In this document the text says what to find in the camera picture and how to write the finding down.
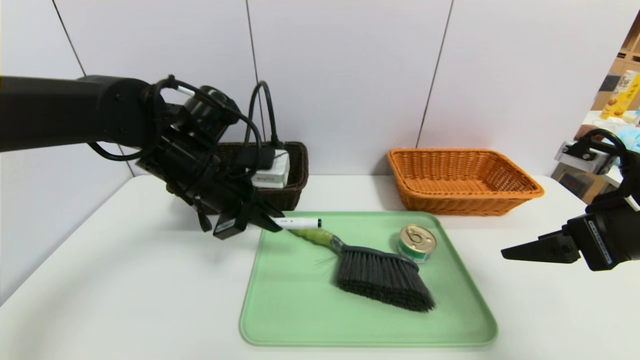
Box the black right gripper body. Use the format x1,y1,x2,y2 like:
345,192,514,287
567,202,640,272

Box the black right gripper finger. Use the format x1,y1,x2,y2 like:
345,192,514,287
537,225,571,241
500,233,582,264

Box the green handled black bristle brush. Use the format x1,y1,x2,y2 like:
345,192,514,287
289,227,436,313

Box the white marker pen black caps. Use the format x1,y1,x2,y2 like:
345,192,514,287
272,217,322,230

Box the orange wicker basket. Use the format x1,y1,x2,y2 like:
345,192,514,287
386,148,545,217

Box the dark brown wicker basket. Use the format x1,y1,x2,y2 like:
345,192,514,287
210,141,309,213

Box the blue mesh bath sponge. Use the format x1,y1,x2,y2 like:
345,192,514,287
615,125,640,153

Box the white plastic bag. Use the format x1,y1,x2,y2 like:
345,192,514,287
592,117,626,132

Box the white side table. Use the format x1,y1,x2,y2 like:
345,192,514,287
562,111,640,196

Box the gold lid tin can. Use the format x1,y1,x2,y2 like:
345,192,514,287
397,224,437,264

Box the yellow snack box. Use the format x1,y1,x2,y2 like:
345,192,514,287
600,70,640,120

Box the wooden shelf unit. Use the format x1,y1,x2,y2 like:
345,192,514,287
587,10,640,113

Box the light green plastic tray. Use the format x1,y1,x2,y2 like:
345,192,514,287
239,211,498,347

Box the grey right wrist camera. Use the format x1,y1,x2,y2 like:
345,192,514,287
554,141,618,176

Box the black right camera cable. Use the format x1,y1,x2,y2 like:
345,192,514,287
581,128,629,168

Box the black camera cable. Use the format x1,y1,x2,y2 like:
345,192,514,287
246,80,283,152
581,128,629,168

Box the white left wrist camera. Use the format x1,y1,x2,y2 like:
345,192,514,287
250,149,291,189

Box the black left camera cable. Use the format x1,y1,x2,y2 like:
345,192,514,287
246,80,283,152

